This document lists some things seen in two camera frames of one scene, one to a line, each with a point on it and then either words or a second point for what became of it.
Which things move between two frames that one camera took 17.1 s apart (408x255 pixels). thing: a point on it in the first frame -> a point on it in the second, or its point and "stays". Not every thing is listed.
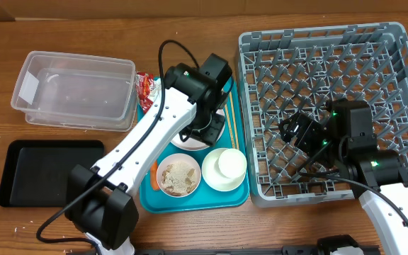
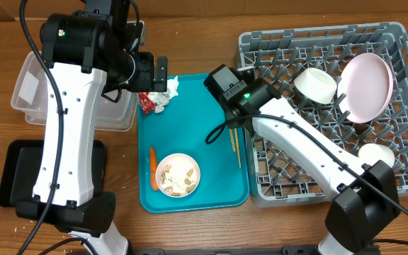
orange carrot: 154,176 stays
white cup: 232,163 -> 316,86
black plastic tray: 37,173 stays
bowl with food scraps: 178,175 stays
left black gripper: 210,134 -> 144,82
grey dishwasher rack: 285,74 stays
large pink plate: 194,144 -> 365,88
